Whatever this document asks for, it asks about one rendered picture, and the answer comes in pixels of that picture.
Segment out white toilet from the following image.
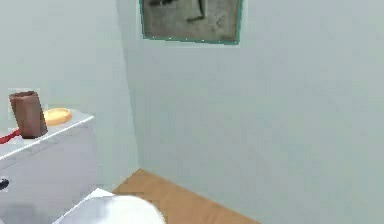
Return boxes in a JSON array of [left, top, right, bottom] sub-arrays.
[[51, 187, 167, 224]]

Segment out yellow round dish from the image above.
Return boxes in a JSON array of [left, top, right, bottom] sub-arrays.
[[42, 107, 73, 127]]

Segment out white cabinet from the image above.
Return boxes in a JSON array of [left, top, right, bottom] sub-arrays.
[[0, 107, 100, 224]]

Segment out brown rectangular container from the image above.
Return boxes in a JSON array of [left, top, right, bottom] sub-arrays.
[[8, 90, 49, 140]]

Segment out red thin object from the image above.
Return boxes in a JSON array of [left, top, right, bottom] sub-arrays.
[[0, 128, 22, 145]]

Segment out green framed wall picture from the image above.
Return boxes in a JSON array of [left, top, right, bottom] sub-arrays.
[[138, 0, 244, 46]]

